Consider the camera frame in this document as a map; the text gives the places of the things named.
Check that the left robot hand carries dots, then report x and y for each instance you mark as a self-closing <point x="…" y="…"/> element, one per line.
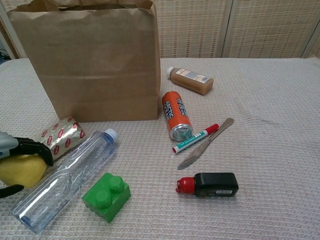
<point x="10" y="145"/>

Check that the yellow pear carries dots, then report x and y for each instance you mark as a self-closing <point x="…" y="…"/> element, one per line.
<point x="22" y="170"/>

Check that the gold foil block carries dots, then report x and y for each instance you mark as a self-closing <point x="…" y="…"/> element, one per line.
<point x="65" y="136"/>

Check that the clear plastic water bottle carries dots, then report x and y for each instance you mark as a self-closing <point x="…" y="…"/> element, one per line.
<point x="70" y="172"/>

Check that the green toy brick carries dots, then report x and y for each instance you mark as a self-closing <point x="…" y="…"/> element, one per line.
<point x="107" y="200"/>

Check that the brown paper bag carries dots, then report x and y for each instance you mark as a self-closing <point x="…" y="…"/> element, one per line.
<point x="95" y="62"/>

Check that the orange drink can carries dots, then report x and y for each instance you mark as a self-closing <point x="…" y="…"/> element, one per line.
<point x="175" y="112"/>

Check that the brown juice bottle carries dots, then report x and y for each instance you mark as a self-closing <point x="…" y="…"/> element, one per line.
<point x="192" y="81"/>

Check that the black bottle with red cap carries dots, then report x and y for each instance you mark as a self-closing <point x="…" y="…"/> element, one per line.
<point x="215" y="183"/>

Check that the marker pen with red cap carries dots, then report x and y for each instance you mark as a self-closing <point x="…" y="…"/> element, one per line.
<point x="190" y="142"/>

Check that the metal table knife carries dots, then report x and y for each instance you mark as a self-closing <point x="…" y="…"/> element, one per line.
<point x="200" y="150"/>

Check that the woven folding screen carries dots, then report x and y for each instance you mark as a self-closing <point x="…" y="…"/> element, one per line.
<point x="200" y="25"/>

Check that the beige woven tablecloth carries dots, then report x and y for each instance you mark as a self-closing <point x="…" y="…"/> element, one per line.
<point x="262" y="150"/>

